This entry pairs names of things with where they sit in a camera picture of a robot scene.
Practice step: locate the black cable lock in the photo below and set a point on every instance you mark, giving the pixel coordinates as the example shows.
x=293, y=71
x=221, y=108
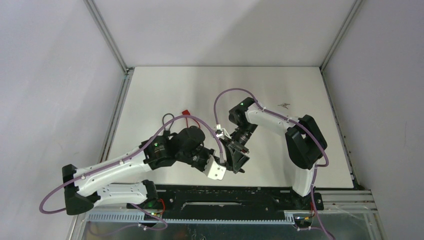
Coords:
x=167, y=127

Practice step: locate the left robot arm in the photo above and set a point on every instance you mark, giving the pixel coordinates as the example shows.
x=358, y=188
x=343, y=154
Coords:
x=101, y=184

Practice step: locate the red cable lock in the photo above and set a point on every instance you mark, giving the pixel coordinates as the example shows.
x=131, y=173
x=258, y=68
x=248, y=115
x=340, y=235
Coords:
x=186, y=112

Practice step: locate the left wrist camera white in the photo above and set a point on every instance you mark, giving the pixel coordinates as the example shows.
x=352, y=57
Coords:
x=213, y=170

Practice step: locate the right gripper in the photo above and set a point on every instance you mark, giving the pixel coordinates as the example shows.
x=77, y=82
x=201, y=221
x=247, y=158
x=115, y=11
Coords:
x=239, y=158

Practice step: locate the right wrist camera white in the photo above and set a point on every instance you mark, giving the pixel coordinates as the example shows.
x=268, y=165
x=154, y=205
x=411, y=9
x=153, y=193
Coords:
x=221, y=132

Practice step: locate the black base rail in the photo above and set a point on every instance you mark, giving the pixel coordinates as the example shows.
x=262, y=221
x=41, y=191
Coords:
x=229, y=203

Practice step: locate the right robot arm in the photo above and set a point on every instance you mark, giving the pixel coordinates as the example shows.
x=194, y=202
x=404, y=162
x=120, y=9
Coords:
x=304, y=141

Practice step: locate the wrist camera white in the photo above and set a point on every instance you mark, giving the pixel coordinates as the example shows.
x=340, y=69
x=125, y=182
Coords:
x=221, y=132
x=213, y=170

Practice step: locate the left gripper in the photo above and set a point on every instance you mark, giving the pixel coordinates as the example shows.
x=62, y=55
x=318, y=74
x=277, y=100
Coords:
x=208, y=152

